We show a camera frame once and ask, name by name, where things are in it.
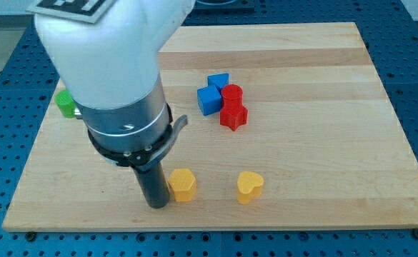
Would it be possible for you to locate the red cylinder block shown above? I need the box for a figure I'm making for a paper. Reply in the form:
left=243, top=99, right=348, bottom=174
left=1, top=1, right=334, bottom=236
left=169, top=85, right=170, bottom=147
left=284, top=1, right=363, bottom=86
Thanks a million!
left=221, top=84, right=243, bottom=107

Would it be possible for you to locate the green cylinder block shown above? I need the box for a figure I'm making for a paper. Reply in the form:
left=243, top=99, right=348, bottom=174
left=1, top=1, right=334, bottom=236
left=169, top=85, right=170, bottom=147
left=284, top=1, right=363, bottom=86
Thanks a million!
left=54, top=89, right=76, bottom=119

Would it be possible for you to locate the black and white marker tag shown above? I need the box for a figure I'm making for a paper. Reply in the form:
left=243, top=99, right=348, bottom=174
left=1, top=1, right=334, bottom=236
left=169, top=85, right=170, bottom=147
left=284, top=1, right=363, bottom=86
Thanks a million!
left=26, top=0, right=116, bottom=24

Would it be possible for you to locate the yellow heart block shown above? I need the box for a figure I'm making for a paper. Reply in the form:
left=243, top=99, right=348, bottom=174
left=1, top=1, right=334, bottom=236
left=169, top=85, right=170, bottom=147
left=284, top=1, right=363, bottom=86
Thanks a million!
left=237, top=171, right=264, bottom=205

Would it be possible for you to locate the blue triangle block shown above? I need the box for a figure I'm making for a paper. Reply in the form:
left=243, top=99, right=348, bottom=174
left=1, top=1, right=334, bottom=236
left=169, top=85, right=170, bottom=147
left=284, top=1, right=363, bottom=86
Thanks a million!
left=207, top=73, right=229, bottom=91

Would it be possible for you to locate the wooden board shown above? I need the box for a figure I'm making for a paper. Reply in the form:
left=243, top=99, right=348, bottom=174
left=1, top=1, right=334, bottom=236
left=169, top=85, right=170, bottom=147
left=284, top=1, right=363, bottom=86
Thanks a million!
left=3, top=22, right=418, bottom=232

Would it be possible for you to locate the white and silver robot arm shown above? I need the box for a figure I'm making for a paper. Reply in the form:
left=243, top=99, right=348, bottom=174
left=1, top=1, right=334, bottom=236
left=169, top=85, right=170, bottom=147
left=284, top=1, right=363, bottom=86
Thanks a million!
left=29, top=0, right=195, bottom=208

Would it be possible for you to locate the red star block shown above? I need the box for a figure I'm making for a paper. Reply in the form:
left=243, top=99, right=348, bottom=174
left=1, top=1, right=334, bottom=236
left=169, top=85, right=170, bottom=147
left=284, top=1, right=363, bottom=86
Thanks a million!
left=219, top=104, right=248, bottom=131

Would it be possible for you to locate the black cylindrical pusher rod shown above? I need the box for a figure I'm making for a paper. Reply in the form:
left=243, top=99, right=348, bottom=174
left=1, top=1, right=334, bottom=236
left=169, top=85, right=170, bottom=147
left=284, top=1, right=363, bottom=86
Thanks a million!
left=134, top=163, right=170, bottom=208

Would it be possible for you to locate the blue cube block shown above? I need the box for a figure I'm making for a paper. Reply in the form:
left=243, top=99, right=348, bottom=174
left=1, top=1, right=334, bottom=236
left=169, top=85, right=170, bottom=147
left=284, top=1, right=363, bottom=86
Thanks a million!
left=196, top=86, right=222, bottom=116

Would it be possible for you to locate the yellow hexagon block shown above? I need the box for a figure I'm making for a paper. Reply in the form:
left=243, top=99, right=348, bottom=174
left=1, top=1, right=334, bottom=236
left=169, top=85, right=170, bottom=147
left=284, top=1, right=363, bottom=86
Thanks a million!
left=169, top=168, right=197, bottom=202

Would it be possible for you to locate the black clamp ring with lever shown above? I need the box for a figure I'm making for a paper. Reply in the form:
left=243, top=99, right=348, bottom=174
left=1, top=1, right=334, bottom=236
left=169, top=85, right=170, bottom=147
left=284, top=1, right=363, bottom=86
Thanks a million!
left=88, top=114, right=188, bottom=172

